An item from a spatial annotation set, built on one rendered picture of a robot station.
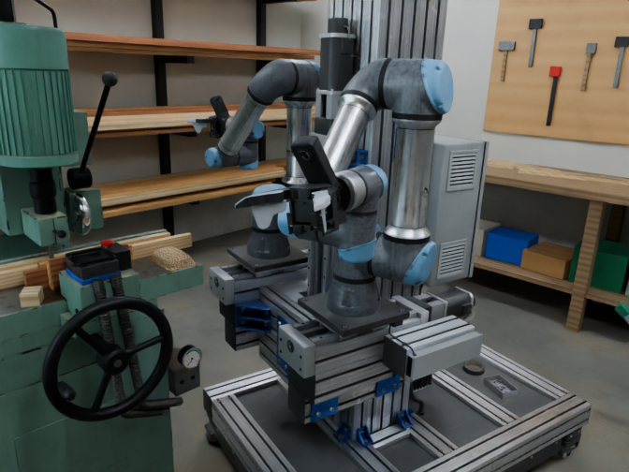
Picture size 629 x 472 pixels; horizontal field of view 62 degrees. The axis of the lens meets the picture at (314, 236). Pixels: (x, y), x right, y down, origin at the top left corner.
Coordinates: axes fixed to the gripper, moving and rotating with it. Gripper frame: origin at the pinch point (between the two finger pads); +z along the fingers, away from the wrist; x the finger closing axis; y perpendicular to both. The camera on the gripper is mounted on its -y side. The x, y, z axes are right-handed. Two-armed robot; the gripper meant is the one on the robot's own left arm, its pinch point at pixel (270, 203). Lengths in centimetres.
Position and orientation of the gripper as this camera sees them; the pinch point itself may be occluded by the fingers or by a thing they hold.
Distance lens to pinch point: 80.0
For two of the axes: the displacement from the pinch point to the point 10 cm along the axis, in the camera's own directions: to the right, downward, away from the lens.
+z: -5.2, 2.4, -8.2
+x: -8.5, -0.5, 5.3
